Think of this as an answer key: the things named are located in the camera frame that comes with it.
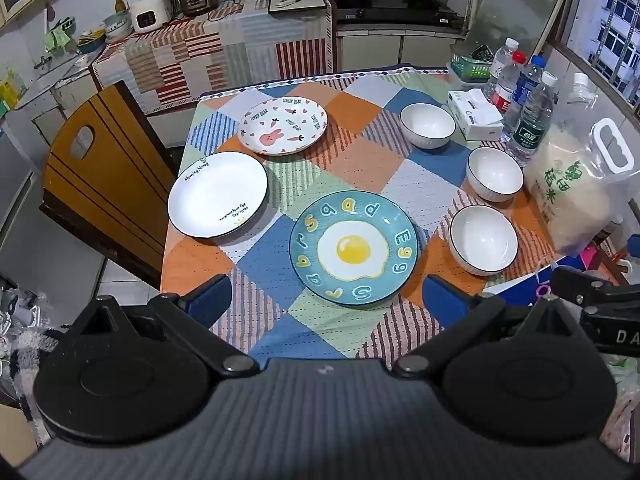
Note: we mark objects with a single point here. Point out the white plate with dark rim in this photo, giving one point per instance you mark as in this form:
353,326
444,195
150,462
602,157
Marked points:
215,195

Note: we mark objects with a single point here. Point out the white rice cooker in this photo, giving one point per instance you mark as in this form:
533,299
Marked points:
150,14

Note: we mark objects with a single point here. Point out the white tissue box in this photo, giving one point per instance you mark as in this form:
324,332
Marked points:
472,115

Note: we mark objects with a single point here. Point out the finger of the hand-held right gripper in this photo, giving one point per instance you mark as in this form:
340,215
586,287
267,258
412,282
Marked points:
585,287

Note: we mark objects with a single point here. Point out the white base cabinet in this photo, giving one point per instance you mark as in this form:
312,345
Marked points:
390,50

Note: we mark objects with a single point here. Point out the white bunny print plate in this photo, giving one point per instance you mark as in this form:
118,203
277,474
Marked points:
295,127

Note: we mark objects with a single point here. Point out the stack of pale bowls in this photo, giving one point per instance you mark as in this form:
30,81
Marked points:
117,25

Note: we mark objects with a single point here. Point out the green label water bottle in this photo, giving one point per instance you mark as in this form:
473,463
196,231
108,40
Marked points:
532,130

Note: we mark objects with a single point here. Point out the plaid clothing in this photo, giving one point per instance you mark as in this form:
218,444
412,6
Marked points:
30,360

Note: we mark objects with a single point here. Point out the dark cutting board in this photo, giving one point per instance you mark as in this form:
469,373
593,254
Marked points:
315,2

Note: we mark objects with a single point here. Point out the green plastic basket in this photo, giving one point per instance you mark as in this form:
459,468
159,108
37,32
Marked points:
467,66

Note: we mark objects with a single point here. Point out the striped patchwork counter cloth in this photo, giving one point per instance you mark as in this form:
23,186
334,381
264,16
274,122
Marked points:
200,55

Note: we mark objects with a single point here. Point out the clear water bottle white cap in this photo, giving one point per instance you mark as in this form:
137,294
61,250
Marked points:
500,62

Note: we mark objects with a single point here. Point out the blue label water bottle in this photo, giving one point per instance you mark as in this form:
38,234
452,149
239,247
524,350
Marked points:
525,95

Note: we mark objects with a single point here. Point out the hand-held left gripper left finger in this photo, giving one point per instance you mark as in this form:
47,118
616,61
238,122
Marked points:
210,300

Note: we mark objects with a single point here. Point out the black gas stove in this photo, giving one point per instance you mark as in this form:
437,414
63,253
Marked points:
390,10

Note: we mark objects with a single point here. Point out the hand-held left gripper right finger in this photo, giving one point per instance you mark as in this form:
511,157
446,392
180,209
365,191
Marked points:
445,297

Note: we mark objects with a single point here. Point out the green cloth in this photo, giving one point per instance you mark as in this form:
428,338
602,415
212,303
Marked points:
57,37

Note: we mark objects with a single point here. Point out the blue fried egg plate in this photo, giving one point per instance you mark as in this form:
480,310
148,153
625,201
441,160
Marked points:
350,250

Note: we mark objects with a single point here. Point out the patchwork checked tablecloth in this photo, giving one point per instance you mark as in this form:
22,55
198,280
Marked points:
350,125

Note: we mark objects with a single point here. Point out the window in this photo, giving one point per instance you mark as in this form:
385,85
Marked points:
610,25

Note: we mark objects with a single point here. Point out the white bowl with dark rim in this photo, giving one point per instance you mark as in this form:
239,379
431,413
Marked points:
482,242
495,170
427,122

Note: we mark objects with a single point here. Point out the clear bag of rice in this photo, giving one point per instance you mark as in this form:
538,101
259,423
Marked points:
570,195

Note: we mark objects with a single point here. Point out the red label water bottle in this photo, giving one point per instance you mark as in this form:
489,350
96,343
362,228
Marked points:
507,92

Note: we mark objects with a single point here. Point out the wooden chair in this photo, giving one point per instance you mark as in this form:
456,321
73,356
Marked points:
110,170

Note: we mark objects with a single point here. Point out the blue bowl with utensils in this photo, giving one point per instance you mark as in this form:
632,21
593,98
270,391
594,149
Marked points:
91,42

